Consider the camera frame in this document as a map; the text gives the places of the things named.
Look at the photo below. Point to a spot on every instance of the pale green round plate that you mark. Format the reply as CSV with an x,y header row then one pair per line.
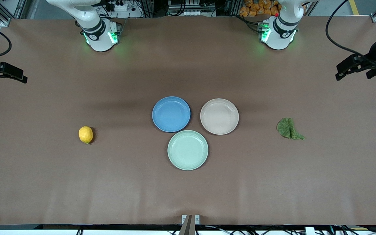
x,y
187,150

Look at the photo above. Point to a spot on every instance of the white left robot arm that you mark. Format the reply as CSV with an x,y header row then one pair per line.
x,y
279,36

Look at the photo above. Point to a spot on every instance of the blue round plate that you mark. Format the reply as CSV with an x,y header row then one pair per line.
x,y
171,114

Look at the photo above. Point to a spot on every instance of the brown table cover sheet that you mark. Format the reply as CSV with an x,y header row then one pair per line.
x,y
188,195

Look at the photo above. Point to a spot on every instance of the small white socket strip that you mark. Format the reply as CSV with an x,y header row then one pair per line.
x,y
193,13

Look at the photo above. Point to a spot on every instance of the small white box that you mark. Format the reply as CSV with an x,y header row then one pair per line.
x,y
309,231

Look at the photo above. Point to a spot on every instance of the beige round plate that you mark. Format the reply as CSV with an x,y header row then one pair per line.
x,y
219,116

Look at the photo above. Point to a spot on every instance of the green lettuce leaf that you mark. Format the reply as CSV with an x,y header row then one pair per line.
x,y
286,128

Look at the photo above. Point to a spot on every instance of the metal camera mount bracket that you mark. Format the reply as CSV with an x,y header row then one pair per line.
x,y
188,228

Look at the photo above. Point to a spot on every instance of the white power strip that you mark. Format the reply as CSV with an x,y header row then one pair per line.
x,y
119,6

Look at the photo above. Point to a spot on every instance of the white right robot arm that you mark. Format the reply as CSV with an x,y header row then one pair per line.
x,y
98,36

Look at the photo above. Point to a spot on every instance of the yellow lemon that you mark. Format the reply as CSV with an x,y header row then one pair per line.
x,y
86,134

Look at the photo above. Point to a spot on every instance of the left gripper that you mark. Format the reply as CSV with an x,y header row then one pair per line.
x,y
374,57

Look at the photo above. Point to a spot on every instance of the bag of orange items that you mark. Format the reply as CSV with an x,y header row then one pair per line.
x,y
259,8

